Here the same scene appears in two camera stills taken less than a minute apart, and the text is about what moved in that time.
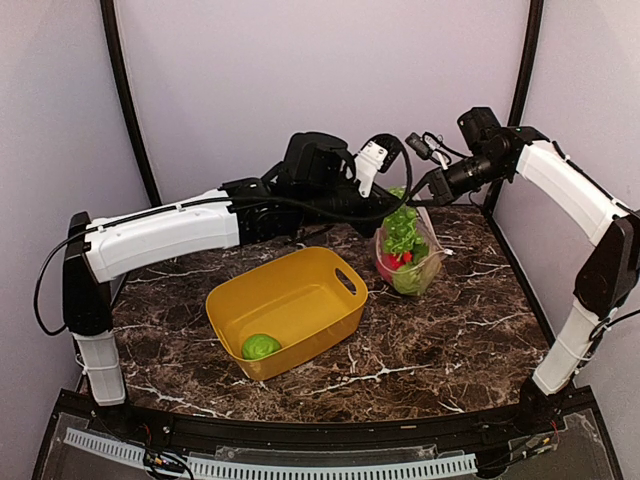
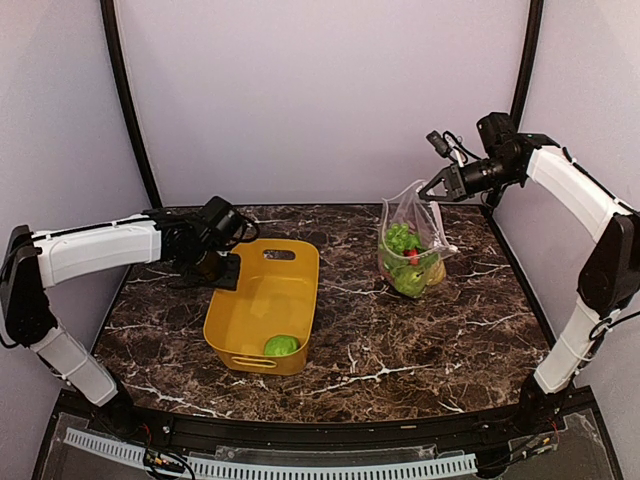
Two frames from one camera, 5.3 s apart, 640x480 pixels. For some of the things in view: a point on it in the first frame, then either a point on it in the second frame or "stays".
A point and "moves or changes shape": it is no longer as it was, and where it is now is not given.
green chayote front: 258,346 -> 280,345
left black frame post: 111,19 stays
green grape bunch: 401,232 moves or changes shape
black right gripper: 442,188 stays
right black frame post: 535,18 stays
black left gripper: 368,225 -> 229,279
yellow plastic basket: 299,301 moves or changes shape
